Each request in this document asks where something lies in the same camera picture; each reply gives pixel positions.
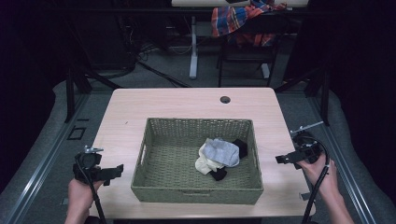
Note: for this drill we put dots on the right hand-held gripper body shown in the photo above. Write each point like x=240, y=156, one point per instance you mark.
x=306, y=147

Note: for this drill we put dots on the aluminium rail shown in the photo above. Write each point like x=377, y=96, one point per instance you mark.
x=345, y=168
x=43, y=161

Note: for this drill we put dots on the white desk leg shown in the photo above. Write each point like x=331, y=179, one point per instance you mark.
x=194, y=53
x=265, y=71

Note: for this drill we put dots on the person's right hand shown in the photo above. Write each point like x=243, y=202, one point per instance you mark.
x=323, y=177

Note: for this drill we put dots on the black sock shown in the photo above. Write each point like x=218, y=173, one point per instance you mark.
x=218, y=174
x=242, y=146

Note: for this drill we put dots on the black metal stand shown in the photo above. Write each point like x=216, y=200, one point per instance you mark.
x=325, y=96
x=70, y=93

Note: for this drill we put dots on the grey sock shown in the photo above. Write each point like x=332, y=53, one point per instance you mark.
x=222, y=151

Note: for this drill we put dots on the plaid cloth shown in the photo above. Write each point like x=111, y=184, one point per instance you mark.
x=233, y=18

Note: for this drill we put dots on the green woven basket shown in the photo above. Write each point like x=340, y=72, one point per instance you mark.
x=168, y=168

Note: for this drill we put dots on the black chair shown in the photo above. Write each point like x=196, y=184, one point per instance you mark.
x=249, y=54

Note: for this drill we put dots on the cream sock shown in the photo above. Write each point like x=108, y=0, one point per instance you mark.
x=205, y=165

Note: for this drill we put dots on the person's left hand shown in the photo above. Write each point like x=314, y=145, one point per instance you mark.
x=79, y=196

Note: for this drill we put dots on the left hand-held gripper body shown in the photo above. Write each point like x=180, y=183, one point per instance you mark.
x=90, y=161

